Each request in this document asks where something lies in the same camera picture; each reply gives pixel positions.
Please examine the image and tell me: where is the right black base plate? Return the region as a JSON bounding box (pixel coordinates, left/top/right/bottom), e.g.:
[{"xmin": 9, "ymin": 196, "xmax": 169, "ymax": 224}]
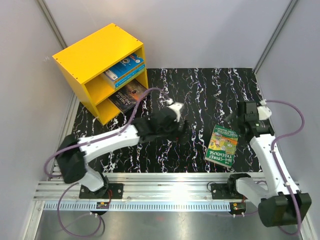
[{"xmin": 209, "ymin": 183, "xmax": 242, "ymax": 200}]

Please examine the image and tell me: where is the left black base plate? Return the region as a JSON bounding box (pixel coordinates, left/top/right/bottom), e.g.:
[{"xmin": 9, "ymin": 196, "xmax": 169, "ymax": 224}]
[{"xmin": 79, "ymin": 183, "xmax": 124, "ymax": 200}]

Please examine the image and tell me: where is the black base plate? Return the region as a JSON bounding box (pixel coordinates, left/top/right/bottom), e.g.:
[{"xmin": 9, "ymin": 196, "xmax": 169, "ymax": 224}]
[
  {"xmin": 209, "ymin": 183, "xmax": 242, "ymax": 200},
  {"xmin": 79, "ymin": 183, "xmax": 124, "ymax": 200}
]

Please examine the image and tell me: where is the dark Tale of Two Cities book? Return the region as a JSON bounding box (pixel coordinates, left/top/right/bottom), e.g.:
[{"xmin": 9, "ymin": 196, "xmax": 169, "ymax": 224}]
[{"xmin": 108, "ymin": 79, "xmax": 147, "ymax": 114}]

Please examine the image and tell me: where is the blue paperback with round badge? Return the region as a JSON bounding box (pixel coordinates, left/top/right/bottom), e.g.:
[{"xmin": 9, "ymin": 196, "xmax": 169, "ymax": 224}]
[{"xmin": 102, "ymin": 53, "xmax": 145, "ymax": 84}]

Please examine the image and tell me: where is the yellow wooden shelf cabinet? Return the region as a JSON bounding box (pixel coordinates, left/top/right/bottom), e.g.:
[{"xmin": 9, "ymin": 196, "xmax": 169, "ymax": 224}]
[{"xmin": 52, "ymin": 23, "xmax": 146, "ymax": 125}]

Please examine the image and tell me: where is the blue comic paperback book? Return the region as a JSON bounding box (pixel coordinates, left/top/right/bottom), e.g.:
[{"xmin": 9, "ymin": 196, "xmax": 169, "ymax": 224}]
[{"xmin": 115, "ymin": 64, "xmax": 145, "ymax": 89}]

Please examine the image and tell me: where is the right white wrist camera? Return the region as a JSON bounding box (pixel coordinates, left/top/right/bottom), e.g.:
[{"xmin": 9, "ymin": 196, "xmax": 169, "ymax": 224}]
[{"xmin": 257, "ymin": 99, "xmax": 272, "ymax": 121}]

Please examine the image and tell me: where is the aluminium mounting rail frame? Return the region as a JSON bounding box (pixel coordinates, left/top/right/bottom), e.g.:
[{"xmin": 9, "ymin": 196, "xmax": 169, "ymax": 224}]
[{"xmin": 24, "ymin": 99, "xmax": 316, "ymax": 240}]

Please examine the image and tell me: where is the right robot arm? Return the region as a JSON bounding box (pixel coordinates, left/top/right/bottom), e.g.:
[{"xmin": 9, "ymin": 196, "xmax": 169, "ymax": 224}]
[{"xmin": 226, "ymin": 100, "xmax": 312, "ymax": 228}]

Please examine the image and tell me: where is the green Storey Treehouse book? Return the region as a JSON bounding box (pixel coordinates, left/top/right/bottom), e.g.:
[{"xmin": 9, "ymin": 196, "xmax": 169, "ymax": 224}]
[{"xmin": 204, "ymin": 125, "xmax": 239, "ymax": 168}]

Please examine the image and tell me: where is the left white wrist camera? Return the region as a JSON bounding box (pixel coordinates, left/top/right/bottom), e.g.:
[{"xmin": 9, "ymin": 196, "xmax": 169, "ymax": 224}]
[{"xmin": 166, "ymin": 98, "xmax": 184, "ymax": 123}]

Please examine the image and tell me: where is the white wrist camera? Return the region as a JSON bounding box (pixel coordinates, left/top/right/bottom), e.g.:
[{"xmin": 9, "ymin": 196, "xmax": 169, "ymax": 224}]
[
  {"xmin": 166, "ymin": 98, "xmax": 184, "ymax": 123},
  {"xmin": 257, "ymin": 99, "xmax": 272, "ymax": 121}
]

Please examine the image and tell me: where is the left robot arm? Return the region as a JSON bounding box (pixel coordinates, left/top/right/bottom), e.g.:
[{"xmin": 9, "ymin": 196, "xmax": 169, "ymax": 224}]
[{"xmin": 55, "ymin": 108, "xmax": 189, "ymax": 199}]

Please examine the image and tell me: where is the white slotted cable duct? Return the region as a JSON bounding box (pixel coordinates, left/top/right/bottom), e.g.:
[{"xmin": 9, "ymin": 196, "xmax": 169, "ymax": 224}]
[{"xmin": 43, "ymin": 201, "xmax": 231, "ymax": 212}]

